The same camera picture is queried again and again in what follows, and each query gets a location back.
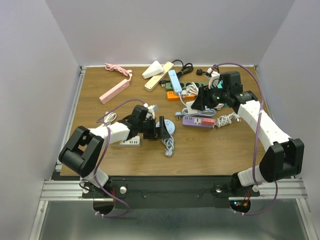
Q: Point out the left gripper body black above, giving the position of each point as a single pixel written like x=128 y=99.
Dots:
x=147 y=128

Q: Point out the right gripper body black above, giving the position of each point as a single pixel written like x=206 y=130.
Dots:
x=216 y=96

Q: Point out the round light blue socket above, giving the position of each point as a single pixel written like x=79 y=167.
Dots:
x=170 y=126

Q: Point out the white cube socket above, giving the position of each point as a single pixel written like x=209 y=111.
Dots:
x=189 y=107

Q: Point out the white usb power strip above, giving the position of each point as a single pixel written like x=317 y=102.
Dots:
x=134 y=142

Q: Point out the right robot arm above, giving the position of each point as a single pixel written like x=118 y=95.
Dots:
x=283 y=156

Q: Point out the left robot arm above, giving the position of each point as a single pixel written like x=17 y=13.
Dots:
x=86 y=147

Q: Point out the small black two-pin plug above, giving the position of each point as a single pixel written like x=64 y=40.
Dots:
x=163 y=83

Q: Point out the teal triangular power strip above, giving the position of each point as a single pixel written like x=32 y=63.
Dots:
x=220 y=85

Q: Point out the purple pink power strip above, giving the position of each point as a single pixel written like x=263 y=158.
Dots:
x=199 y=122

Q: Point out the orange power strip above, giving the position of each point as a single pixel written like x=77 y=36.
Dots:
x=171 y=96

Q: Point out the light blue power strip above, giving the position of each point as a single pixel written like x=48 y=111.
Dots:
x=174 y=81

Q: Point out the dark green power strip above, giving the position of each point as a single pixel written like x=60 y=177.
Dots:
x=168 y=86

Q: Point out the beige wooden power strip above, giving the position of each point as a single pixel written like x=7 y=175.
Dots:
x=154 y=81

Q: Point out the white triangular power strip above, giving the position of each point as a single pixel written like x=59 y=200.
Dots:
x=154 y=69

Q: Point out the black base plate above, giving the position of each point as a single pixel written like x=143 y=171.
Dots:
x=172 y=192

